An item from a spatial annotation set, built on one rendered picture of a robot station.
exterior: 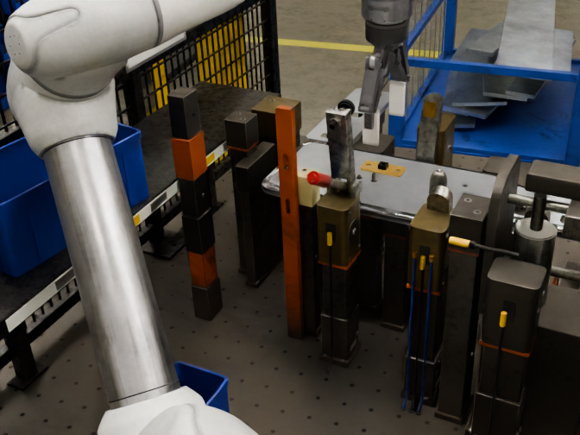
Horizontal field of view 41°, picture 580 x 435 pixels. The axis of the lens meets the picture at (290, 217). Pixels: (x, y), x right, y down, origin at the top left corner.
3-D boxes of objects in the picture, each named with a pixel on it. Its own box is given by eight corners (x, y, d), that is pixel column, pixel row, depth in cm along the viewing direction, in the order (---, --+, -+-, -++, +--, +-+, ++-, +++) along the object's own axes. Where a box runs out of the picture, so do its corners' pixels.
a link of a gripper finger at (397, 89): (389, 81, 150) (390, 79, 151) (388, 114, 154) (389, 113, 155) (404, 83, 149) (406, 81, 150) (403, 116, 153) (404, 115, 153)
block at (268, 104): (306, 239, 187) (301, 99, 168) (291, 257, 181) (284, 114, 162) (276, 232, 190) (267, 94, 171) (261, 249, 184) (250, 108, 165)
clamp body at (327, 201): (362, 348, 154) (364, 192, 136) (343, 381, 147) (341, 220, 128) (332, 339, 157) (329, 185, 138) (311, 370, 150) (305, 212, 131)
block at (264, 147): (282, 260, 181) (275, 142, 165) (257, 288, 172) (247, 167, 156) (270, 256, 182) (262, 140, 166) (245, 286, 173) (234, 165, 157)
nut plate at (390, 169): (406, 168, 153) (406, 163, 152) (400, 177, 150) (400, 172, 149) (366, 160, 156) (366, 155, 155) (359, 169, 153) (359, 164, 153)
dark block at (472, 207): (472, 399, 141) (494, 198, 119) (462, 425, 136) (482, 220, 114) (445, 390, 143) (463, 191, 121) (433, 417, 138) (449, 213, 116)
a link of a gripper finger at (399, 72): (375, 52, 142) (378, 44, 142) (389, 80, 152) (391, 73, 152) (396, 54, 140) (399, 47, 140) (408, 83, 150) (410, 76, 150)
